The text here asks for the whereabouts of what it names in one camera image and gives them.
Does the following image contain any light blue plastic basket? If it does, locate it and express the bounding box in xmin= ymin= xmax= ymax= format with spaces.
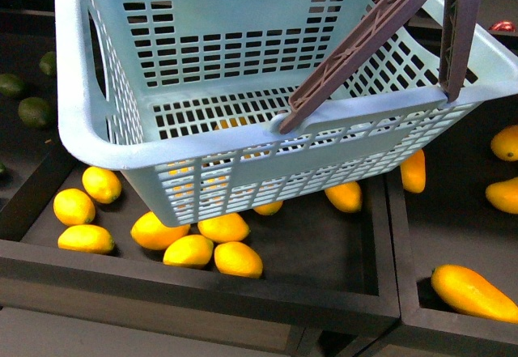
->
xmin=55 ymin=0 xmax=517 ymax=226

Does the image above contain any brown basket handle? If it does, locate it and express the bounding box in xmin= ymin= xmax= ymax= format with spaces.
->
xmin=278 ymin=0 xmax=481 ymax=134

